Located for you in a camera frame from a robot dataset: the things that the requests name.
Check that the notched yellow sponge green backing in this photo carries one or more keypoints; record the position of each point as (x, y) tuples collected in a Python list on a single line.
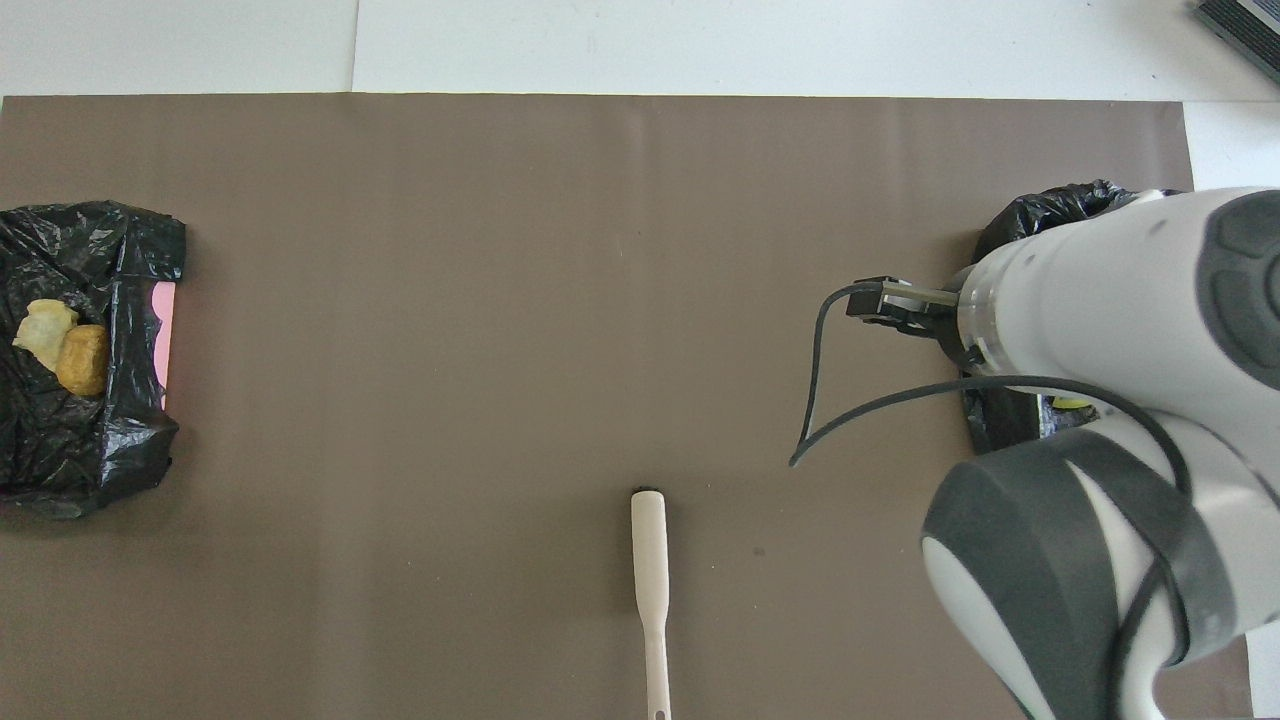
[(1070, 403)]

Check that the pale beige toy pastry chunk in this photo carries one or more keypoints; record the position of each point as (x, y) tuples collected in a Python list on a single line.
[(45, 325)]

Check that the brown toy nugget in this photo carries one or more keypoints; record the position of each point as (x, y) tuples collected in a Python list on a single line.
[(82, 362)]

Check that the black trash bag lined bin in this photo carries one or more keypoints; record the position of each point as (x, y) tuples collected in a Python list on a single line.
[(1040, 215)]

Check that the pink bin with black bag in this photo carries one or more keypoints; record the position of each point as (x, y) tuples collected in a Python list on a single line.
[(60, 450)]

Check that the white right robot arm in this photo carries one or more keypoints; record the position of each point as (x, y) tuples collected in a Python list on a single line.
[(1100, 290)]

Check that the dark ribbed device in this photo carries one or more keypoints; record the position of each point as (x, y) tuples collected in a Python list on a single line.
[(1245, 20)]

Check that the brown paper table mat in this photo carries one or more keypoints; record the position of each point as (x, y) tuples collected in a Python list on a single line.
[(500, 300)]

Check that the beige brush with black bristles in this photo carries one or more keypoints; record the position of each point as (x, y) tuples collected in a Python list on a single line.
[(650, 560)]

